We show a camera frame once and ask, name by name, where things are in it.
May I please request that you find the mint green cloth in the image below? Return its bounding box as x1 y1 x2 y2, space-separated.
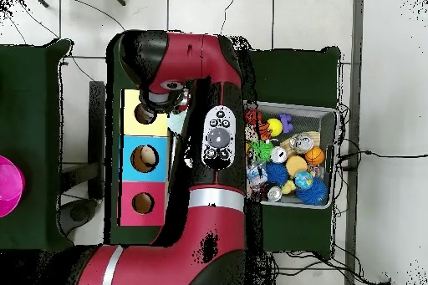
166 110 188 132

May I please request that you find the wooden box with three holes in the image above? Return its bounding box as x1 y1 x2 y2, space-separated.
119 89 171 226

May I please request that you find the grey mesh bin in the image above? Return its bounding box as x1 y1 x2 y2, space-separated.
243 99 338 210

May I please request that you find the small red ball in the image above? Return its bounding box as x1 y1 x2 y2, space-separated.
245 109 262 125

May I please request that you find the small tiger plush toy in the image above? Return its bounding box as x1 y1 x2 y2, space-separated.
255 120 273 141

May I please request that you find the green spiky ball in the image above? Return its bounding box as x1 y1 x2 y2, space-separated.
248 140 274 162

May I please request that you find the yellow ball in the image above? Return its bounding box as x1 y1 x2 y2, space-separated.
267 117 284 138

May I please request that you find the small blue spiky ball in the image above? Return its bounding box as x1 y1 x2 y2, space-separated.
265 161 290 187

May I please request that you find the crushed silver drink can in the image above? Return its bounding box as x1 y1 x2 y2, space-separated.
289 132 315 154

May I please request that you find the toy foam burger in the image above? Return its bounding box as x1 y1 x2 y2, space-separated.
285 155 308 177

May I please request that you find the small orange basketball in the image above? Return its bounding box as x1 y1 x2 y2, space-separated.
304 146 326 166

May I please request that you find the globe print ball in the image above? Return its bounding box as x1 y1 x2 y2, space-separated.
293 170 314 191

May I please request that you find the grey floor base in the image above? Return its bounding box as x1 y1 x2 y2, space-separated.
59 197 99 236

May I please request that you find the dark green side table cloth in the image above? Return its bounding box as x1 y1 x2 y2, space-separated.
0 38 77 253

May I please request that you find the pink plastic bowl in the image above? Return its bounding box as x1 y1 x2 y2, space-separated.
0 155 27 218

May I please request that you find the black frame between tables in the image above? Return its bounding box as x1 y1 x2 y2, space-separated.
87 80 106 201

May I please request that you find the thin black floor wire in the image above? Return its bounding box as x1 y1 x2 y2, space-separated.
218 0 243 35

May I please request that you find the black power cable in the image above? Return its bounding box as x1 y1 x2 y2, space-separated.
337 149 428 172

